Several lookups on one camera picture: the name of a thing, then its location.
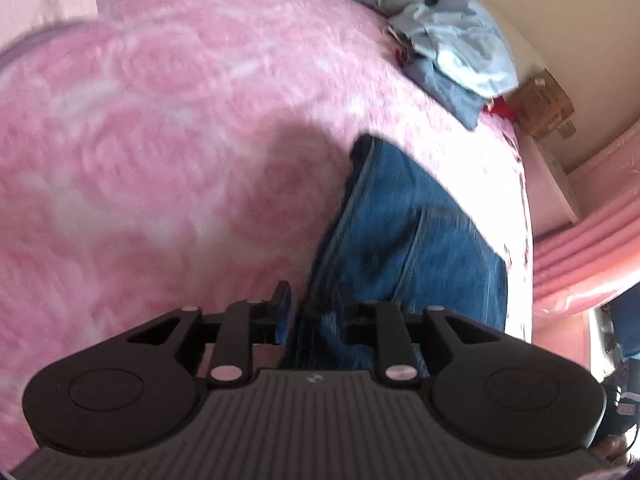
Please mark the light blue folded jeans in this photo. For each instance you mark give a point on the light blue folded jeans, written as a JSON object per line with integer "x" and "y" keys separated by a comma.
{"x": 465, "y": 105}

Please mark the dark blue denim jeans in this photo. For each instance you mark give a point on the dark blue denim jeans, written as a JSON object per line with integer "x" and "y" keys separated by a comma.
{"x": 399, "y": 238}

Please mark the red garment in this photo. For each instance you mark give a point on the red garment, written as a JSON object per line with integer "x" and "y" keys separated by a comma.
{"x": 500, "y": 108}

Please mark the light blue shirt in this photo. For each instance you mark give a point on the light blue shirt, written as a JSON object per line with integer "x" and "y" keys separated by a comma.
{"x": 464, "y": 42}

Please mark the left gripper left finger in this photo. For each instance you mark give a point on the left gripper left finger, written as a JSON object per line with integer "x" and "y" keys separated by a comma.
{"x": 244, "y": 325}

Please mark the pink floral fleece blanket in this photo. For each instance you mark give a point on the pink floral fleece blanket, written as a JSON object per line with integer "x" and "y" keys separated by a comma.
{"x": 192, "y": 152}

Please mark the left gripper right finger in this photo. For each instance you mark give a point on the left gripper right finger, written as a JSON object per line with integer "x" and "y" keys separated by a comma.
{"x": 382, "y": 327}

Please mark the brown cardboard box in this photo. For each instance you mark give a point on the brown cardboard box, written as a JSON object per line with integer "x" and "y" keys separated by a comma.
{"x": 540, "y": 105}

